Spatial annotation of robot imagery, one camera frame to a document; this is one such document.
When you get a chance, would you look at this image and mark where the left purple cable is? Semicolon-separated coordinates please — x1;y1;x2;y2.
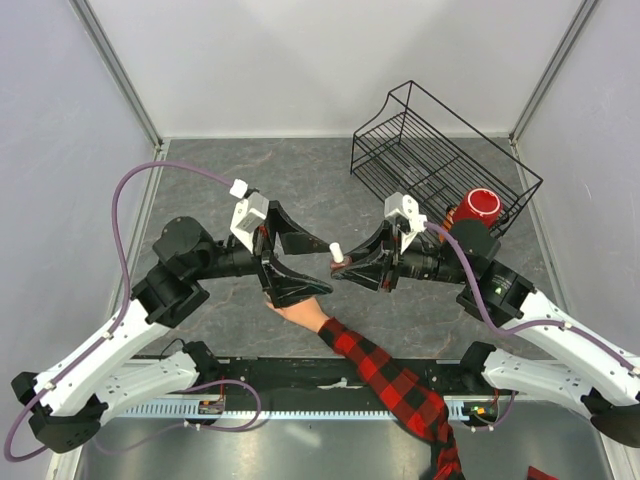
2;160;236;460

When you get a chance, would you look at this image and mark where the red mug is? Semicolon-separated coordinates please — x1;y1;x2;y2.
452;187;503;228

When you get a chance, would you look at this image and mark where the white slotted cable duct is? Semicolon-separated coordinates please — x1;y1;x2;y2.
114;397;496;420

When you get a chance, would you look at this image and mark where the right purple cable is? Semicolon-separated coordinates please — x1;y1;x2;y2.
424;222;640;374

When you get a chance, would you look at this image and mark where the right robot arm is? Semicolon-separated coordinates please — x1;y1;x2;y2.
329;216;639;448

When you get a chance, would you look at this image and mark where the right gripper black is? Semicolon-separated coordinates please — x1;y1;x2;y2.
332;218;471;292

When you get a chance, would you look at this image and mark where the orange cup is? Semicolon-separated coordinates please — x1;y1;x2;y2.
442;208;455;231

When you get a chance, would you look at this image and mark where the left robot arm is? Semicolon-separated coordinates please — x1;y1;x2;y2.
11;200;332;454

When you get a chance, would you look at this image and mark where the black wire rack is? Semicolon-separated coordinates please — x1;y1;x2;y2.
350;80;543;238

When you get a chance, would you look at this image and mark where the red plaid sleeve forearm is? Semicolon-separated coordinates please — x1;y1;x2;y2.
319;318;464;479

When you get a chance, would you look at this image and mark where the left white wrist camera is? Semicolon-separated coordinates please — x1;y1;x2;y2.
230;192;269;252

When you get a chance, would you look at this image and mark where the glitter red nail polish bottle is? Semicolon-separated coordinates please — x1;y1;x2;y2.
330;257;352;274

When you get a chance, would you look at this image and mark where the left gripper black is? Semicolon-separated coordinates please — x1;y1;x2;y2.
191;200;334;306

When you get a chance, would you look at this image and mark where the purple cable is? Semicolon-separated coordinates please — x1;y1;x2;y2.
424;222;640;374
2;160;236;460

